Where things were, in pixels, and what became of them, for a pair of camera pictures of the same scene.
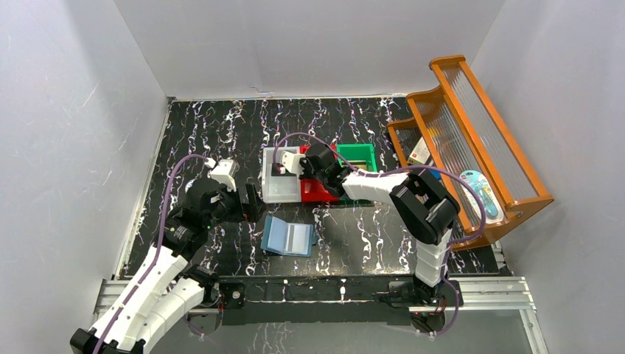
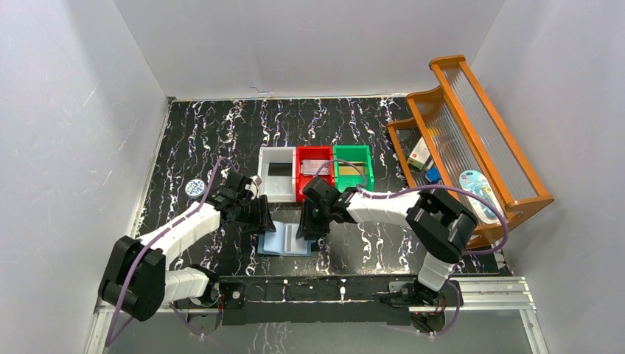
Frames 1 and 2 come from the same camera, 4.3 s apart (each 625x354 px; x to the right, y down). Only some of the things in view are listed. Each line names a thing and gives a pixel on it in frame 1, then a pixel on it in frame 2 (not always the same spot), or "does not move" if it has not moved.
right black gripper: x=304 y=168 to x=315 y=231
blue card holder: x=290 y=239 does not move
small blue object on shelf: x=435 y=173 does not move
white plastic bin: x=279 y=189 does not move
